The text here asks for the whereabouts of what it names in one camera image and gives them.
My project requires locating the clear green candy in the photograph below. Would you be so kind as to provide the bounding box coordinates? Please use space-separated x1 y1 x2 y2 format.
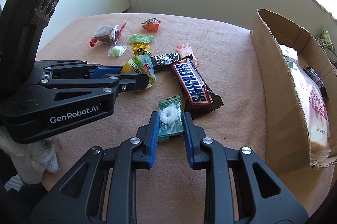
107 45 127 57

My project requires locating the brown snack clear red wrapper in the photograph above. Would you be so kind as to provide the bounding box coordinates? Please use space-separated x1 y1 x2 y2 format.
89 23 126 47

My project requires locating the yellow candy packet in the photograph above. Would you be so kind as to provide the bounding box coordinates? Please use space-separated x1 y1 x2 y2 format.
131 43 151 56

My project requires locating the yellow green jelly cup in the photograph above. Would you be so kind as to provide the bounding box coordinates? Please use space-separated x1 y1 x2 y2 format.
121 54 156 90

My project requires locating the black patterned snack bar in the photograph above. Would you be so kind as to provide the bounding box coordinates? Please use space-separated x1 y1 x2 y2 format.
150 53 193 72

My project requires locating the orange red jelly cup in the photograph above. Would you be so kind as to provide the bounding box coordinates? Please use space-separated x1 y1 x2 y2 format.
141 18 161 33

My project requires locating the dark green ring candy packet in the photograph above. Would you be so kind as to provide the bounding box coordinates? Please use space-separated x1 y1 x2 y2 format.
158 96 184 142

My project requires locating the pink ring candy packet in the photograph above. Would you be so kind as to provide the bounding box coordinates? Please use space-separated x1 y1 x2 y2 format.
176 43 199 67

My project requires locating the snickers bar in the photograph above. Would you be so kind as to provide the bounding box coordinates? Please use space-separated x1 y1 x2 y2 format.
169 58 224 119
303 66 328 98

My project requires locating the white gloved left hand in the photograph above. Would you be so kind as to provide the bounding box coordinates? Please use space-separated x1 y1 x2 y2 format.
1 127 62 184

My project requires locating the light green candy packet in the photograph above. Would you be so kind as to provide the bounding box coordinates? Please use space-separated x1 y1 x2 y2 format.
128 34 155 44

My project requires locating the cardboard box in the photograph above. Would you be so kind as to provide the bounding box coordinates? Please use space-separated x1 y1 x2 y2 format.
251 9 336 173

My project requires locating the pink blanket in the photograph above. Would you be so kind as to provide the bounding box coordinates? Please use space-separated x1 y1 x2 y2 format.
35 12 337 224

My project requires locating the white bread bag pink print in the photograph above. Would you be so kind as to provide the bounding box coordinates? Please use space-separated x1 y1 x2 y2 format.
279 45 330 160

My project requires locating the Snickers bar in box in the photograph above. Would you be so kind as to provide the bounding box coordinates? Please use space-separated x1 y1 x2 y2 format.
303 66 328 98

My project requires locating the green tissue box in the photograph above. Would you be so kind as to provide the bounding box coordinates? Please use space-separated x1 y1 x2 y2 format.
315 28 336 63

